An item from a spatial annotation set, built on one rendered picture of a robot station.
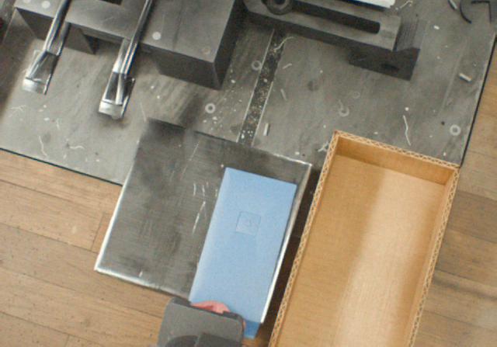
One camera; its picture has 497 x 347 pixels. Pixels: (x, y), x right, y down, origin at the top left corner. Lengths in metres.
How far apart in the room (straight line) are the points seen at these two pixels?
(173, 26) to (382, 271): 0.30
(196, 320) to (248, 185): 0.18
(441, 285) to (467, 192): 0.10
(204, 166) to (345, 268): 0.17
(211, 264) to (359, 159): 0.18
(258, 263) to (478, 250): 0.21
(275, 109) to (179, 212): 0.14
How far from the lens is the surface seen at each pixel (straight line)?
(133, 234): 0.97
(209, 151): 0.98
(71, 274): 0.99
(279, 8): 0.96
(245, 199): 0.96
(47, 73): 0.96
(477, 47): 1.04
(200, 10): 0.95
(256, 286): 0.94
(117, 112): 0.93
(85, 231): 1.00
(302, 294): 0.96
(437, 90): 1.02
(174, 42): 0.94
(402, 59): 0.97
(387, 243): 0.97
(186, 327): 0.83
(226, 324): 0.82
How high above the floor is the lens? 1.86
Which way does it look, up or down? 75 degrees down
